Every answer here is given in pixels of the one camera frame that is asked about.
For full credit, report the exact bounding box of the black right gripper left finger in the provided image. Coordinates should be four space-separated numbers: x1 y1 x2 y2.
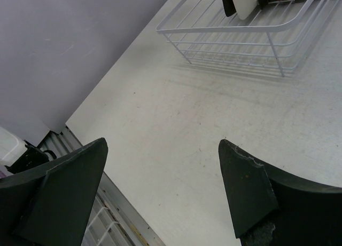
1 138 108 245

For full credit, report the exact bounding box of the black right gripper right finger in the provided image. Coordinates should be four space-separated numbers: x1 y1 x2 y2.
218 139 341 245

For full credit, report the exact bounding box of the white rectangular plate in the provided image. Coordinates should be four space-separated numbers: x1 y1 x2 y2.
233 0 258 20

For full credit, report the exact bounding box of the black floral square plate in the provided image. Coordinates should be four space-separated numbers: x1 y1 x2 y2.
222 0 236 17

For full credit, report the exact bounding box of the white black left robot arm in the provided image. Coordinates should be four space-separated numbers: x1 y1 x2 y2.
1 128 57 179

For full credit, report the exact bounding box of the aluminium rail frame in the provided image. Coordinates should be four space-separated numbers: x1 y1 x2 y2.
37 124 166 246

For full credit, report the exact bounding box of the white wire dish rack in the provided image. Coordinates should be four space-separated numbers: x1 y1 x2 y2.
156 0 341 76

